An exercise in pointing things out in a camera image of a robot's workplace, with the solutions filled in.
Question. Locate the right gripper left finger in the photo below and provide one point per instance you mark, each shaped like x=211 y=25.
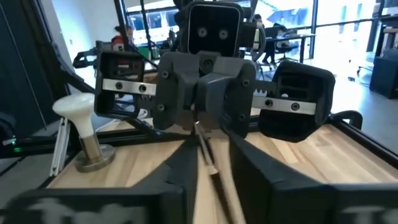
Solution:
x=140 y=205

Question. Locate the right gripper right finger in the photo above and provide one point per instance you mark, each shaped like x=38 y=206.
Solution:
x=295 y=205

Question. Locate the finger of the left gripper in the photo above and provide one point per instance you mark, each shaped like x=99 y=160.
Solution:
x=233 y=93
x=174 y=93

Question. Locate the thin black makeup brush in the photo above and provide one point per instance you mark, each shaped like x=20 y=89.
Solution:
x=205 y=149

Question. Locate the person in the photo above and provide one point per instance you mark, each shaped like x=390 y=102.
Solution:
x=273 y=31
x=122 y=31

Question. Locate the dark office desk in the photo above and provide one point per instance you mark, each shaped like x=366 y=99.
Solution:
x=298 y=36

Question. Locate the white mushroom lamp metal base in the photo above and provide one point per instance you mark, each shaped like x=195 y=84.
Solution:
x=77 y=109

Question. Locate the black computer tower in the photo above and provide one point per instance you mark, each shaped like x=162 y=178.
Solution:
x=385 y=77

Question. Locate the black frame clamp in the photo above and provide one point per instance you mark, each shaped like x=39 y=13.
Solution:
x=351 y=114

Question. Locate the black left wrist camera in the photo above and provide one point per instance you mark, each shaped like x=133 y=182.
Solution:
x=214 y=29

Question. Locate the black aluminium table frame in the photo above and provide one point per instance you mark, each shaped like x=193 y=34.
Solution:
x=373 y=138

